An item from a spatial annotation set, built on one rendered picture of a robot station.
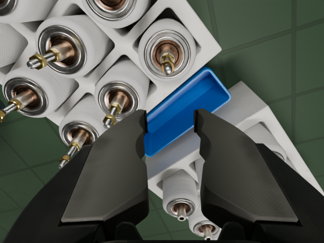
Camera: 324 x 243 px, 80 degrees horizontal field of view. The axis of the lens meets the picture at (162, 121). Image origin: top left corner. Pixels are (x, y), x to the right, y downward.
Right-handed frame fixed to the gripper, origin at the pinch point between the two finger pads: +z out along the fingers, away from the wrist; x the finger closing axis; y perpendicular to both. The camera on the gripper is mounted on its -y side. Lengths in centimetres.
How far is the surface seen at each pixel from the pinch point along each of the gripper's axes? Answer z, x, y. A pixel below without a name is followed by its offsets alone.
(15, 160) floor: 46, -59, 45
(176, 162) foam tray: 28.4, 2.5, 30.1
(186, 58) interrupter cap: 20.9, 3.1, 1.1
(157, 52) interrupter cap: 21.1, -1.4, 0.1
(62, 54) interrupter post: 18.4, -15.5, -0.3
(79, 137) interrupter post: 19.6, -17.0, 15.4
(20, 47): 28.8, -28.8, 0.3
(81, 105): 26.0, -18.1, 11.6
